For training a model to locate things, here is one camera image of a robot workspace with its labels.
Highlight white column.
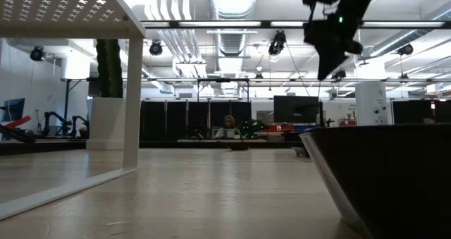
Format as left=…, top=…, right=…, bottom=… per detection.
left=354, top=81, right=389, bottom=126

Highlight large black monitor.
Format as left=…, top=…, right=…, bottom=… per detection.
left=273, top=94, right=320, bottom=125

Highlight red and blue boxes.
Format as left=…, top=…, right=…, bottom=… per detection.
left=262, top=123, right=307, bottom=133

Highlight white hexagonal plant pot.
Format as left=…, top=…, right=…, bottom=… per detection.
left=86, top=97, right=126, bottom=151

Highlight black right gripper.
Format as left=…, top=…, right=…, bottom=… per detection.
left=302, top=12, right=364, bottom=81

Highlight black teardrop mini plate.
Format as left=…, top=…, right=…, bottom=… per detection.
left=217, top=141, right=252, bottom=152

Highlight black overhead beam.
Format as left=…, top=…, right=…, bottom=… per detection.
left=140, top=19, right=451, bottom=30

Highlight green cactus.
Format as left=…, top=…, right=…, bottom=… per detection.
left=95, top=38, right=124, bottom=99

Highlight black ceiling spotlight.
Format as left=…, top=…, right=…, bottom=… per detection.
left=148, top=40, right=163, bottom=56
left=397, top=43, right=415, bottom=56
left=267, top=30, right=287, bottom=56
left=330, top=68, right=348, bottom=81
left=30, top=45, right=47, bottom=62

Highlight black metal stand frame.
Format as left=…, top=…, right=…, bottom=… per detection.
left=196, top=78, right=250, bottom=103

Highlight black partition panel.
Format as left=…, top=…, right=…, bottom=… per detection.
left=391, top=99, right=451, bottom=126
left=140, top=100, right=253, bottom=142

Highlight black wavy square mini plate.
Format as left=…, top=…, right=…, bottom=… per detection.
left=299, top=124, right=451, bottom=239

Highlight hanging black cord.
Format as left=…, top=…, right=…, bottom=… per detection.
left=285, top=43, right=311, bottom=97

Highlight black aluminium table frame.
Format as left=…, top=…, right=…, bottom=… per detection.
left=0, top=138, right=307, bottom=157

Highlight white perforated metal shelf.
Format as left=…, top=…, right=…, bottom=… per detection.
left=0, top=0, right=147, bottom=221

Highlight black pole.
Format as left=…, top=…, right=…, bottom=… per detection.
left=62, top=78, right=82, bottom=136

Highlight person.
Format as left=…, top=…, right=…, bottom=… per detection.
left=214, top=114, right=245, bottom=140

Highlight blue screen monitor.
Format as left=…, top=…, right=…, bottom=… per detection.
left=0, top=97, right=26, bottom=123

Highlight red bar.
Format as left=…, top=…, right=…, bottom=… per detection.
left=0, top=114, right=32, bottom=130

